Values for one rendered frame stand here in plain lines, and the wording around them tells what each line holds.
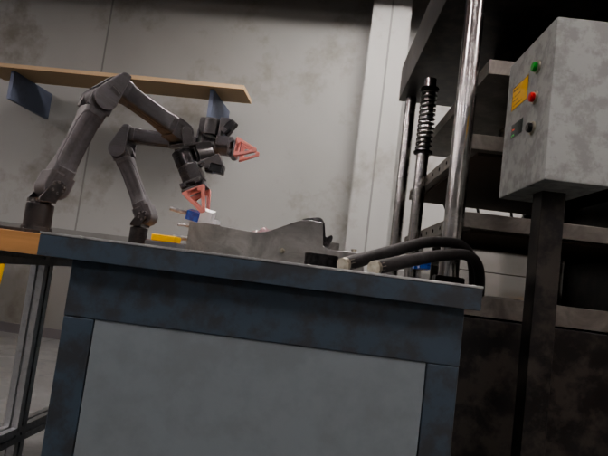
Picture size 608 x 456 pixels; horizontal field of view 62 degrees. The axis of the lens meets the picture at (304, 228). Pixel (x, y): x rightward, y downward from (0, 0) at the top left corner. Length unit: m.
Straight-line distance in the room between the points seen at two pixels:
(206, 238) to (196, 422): 0.70
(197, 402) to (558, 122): 1.01
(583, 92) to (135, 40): 4.03
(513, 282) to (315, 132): 2.55
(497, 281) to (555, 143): 0.85
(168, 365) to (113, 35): 4.30
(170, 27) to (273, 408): 4.23
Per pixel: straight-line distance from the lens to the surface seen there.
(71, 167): 1.39
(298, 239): 1.42
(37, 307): 1.71
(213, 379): 0.84
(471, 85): 1.71
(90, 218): 4.61
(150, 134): 1.95
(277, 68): 4.46
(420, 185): 2.36
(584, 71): 1.42
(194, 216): 1.52
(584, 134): 1.38
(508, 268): 2.09
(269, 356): 0.83
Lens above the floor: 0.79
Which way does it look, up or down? 5 degrees up
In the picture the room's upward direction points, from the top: 7 degrees clockwise
